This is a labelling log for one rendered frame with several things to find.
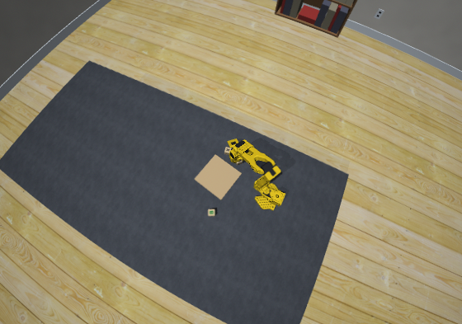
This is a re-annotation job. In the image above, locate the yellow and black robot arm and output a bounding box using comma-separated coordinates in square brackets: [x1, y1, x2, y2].
[229, 139, 284, 211]

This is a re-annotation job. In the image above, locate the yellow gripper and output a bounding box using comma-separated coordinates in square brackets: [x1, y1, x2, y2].
[227, 139, 244, 163]

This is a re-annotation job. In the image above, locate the tan flat mat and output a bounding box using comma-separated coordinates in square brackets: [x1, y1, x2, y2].
[195, 155, 241, 200]

